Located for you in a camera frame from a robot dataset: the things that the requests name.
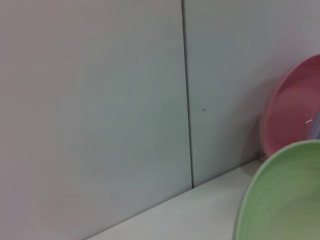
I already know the purple plastic plate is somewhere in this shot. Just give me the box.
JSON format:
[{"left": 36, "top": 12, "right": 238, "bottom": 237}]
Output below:
[{"left": 306, "top": 119, "right": 320, "bottom": 141}]

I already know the green plastic plate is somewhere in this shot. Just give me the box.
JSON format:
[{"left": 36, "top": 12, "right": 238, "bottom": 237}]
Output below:
[{"left": 232, "top": 139, "right": 320, "bottom": 240}]

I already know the pink plastic plate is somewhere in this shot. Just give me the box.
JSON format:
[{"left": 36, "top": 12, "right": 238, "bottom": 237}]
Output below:
[{"left": 259, "top": 54, "right": 320, "bottom": 157}]

